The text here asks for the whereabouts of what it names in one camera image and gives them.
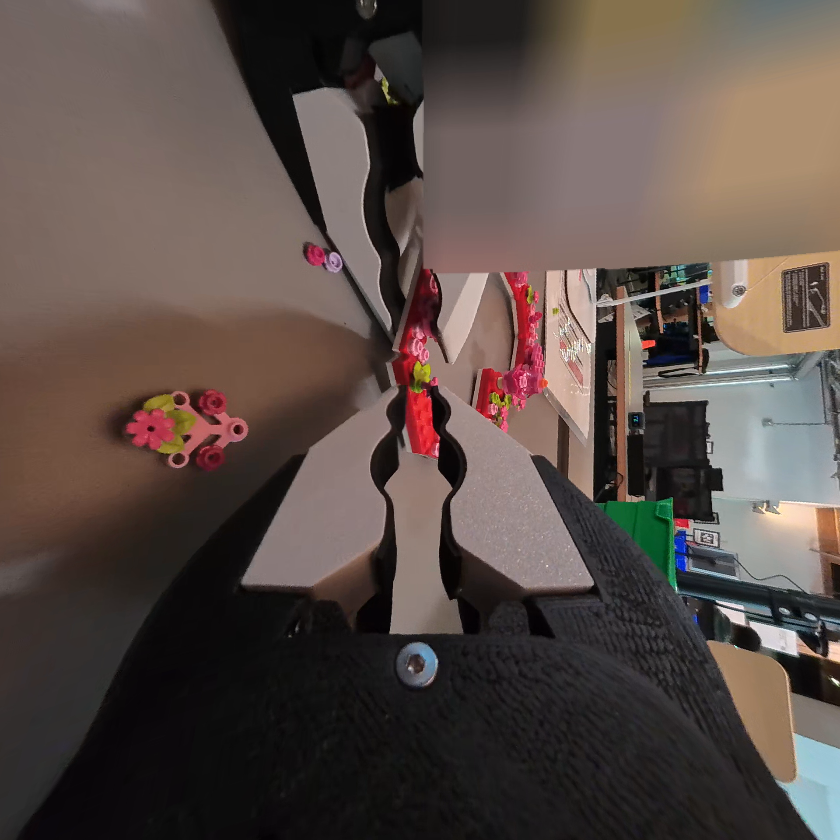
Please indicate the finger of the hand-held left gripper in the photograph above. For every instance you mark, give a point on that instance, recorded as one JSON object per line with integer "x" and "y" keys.
{"x": 463, "y": 302}
{"x": 334, "y": 177}

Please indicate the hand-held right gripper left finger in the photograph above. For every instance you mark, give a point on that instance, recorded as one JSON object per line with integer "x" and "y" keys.
{"x": 321, "y": 518}

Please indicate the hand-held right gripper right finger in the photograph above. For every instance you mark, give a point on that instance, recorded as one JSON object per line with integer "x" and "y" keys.
{"x": 518, "y": 518}

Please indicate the red lego heart wreath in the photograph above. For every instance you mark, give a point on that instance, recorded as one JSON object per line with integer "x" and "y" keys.
{"x": 420, "y": 420}

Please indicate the magenta round lego stud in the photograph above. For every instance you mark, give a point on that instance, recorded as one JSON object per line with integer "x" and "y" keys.
{"x": 316, "y": 254}

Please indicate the lavender round lego stud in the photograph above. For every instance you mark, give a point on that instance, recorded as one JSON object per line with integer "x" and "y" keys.
{"x": 334, "y": 262}

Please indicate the pink lego flower sprig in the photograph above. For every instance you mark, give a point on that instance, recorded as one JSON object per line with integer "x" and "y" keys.
{"x": 190, "y": 430}

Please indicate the white instruction booklet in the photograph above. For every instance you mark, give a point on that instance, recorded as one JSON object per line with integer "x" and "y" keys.
{"x": 571, "y": 354}

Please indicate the green plastic bin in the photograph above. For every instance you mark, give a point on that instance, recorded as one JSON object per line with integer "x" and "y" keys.
{"x": 640, "y": 531}

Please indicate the black metal pole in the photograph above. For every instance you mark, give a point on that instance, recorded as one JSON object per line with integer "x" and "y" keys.
{"x": 741, "y": 594}

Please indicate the wooden table with black label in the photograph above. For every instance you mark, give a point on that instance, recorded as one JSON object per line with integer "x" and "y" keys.
{"x": 754, "y": 321}

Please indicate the wooden chair back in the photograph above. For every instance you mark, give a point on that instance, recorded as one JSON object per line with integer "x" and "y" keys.
{"x": 754, "y": 709}

